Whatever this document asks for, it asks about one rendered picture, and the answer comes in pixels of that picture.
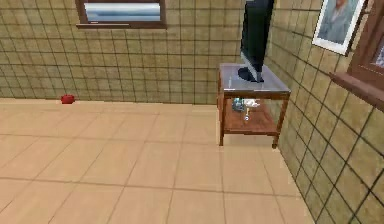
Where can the black television set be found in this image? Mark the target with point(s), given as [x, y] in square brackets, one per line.
[255, 40]

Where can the brown glass-topped television stand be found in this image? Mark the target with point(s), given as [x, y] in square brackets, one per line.
[248, 123]

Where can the red round object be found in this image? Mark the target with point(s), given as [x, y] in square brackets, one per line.
[67, 99]

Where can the white framed portrait picture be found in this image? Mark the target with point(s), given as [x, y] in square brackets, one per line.
[340, 23]

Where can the dark brown framed window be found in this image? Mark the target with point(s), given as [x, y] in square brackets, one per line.
[366, 66]

